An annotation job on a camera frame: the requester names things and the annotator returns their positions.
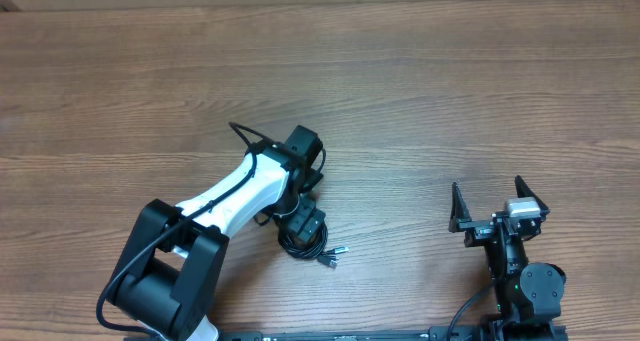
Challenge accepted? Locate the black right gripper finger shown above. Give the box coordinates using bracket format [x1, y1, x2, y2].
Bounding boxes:
[449, 182, 472, 224]
[514, 175, 548, 212]

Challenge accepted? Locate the black USB cable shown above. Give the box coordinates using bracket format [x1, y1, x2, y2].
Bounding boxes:
[277, 220, 339, 270]

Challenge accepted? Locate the black cable silver plug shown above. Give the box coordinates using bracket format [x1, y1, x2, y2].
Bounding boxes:
[321, 246, 349, 258]

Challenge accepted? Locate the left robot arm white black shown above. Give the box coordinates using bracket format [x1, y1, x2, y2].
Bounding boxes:
[96, 123, 335, 340]

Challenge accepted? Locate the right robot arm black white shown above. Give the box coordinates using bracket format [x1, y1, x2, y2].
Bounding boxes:
[444, 176, 568, 341]

